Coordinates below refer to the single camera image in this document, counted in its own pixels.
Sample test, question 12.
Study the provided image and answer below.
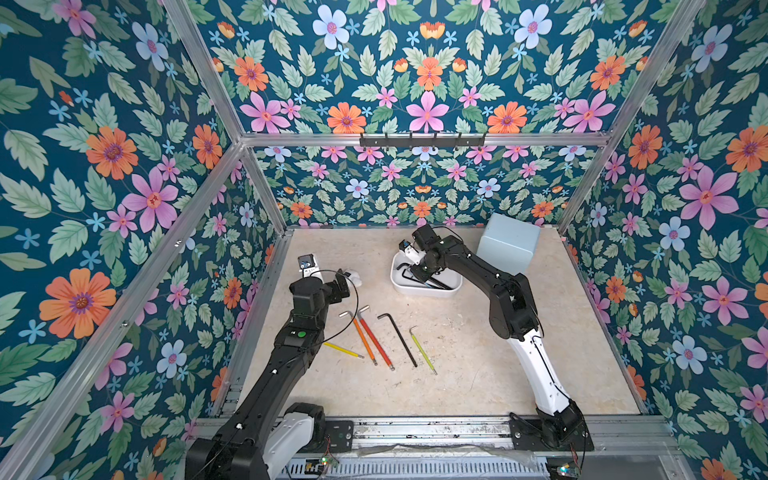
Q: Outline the large black hex key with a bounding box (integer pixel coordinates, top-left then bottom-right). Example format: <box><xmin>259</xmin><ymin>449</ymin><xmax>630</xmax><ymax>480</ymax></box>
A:
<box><xmin>395</xmin><ymin>263</ymin><xmax>451</xmax><ymax>291</ymax></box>

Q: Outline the white storage box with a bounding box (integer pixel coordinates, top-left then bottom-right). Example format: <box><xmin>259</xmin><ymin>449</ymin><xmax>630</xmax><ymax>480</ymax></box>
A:
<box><xmin>390</xmin><ymin>252</ymin><xmax>463</xmax><ymax>299</ymax></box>

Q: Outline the red hex key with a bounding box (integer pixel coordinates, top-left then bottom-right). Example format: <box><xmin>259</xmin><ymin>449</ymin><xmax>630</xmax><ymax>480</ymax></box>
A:
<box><xmin>357</xmin><ymin>305</ymin><xmax>395</xmax><ymax>371</ymax></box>

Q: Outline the medium black hex key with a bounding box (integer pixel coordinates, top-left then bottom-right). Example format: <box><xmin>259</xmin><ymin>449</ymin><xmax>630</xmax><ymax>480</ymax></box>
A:
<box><xmin>377</xmin><ymin>313</ymin><xmax>418</xmax><ymax>368</ymax></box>

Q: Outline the green hex key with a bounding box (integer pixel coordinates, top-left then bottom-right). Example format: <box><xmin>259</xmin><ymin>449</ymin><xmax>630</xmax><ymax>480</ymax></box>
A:
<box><xmin>409</xmin><ymin>327</ymin><xmax>438</xmax><ymax>376</ymax></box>

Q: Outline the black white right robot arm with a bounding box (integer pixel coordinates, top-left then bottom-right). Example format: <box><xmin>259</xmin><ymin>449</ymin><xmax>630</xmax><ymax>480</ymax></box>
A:
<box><xmin>399</xmin><ymin>224</ymin><xmax>587</xmax><ymax>449</ymax></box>

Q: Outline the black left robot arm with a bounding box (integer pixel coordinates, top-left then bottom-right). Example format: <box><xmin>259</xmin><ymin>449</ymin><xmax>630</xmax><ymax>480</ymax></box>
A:
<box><xmin>184</xmin><ymin>269</ymin><xmax>356</xmax><ymax>479</ymax></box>

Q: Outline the orange hex key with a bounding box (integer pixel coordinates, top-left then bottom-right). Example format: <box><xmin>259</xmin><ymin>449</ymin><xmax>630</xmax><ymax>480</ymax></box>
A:
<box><xmin>338</xmin><ymin>311</ymin><xmax>378</xmax><ymax>366</ymax></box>

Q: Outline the yellow hex key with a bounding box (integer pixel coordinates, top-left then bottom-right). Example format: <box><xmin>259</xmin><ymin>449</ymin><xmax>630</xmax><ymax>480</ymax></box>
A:
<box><xmin>323</xmin><ymin>342</ymin><xmax>366</xmax><ymax>360</ymax></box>

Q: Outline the light blue cube box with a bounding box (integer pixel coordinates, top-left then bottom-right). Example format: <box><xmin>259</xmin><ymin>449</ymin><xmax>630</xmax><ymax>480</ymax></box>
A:
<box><xmin>476</xmin><ymin>213</ymin><xmax>541</xmax><ymax>274</ymax></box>

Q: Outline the small white figurine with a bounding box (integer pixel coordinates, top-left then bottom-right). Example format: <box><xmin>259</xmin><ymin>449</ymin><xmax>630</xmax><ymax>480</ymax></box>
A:
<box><xmin>345</xmin><ymin>270</ymin><xmax>363</xmax><ymax>288</ymax></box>

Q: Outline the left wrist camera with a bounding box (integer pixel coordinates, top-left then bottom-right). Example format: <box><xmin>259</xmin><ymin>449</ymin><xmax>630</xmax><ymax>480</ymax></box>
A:
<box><xmin>297</xmin><ymin>254</ymin><xmax>322</xmax><ymax>279</ymax></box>

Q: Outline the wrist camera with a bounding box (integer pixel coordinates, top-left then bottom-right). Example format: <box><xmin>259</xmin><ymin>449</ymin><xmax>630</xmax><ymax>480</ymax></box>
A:
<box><xmin>399</xmin><ymin>240</ymin><xmax>424</xmax><ymax>264</ymax></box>
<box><xmin>297</xmin><ymin>254</ymin><xmax>322</xmax><ymax>279</ymax></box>

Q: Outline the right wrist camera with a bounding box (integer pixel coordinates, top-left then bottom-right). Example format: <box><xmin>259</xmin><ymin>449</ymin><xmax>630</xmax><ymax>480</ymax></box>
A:
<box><xmin>399</xmin><ymin>240</ymin><xmax>424</xmax><ymax>264</ymax></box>

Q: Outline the black hook rail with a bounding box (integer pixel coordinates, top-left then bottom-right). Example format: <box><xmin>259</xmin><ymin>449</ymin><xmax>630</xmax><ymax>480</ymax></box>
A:
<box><xmin>358</xmin><ymin>133</ymin><xmax>486</xmax><ymax>149</ymax></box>

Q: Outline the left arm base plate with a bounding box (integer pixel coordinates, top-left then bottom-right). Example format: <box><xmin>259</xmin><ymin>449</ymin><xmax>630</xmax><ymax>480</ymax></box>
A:
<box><xmin>266</xmin><ymin>414</ymin><xmax>354</xmax><ymax>454</ymax></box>

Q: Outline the white slotted cable duct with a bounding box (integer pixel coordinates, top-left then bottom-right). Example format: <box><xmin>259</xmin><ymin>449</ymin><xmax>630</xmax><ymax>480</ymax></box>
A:
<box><xmin>277</xmin><ymin>457</ymin><xmax>550</xmax><ymax>479</ymax></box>

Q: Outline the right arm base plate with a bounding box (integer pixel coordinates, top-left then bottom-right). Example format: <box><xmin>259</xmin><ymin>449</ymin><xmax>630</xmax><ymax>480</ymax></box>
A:
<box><xmin>508</xmin><ymin>413</ymin><xmax>594</xmax><ymax>452</ymax></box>

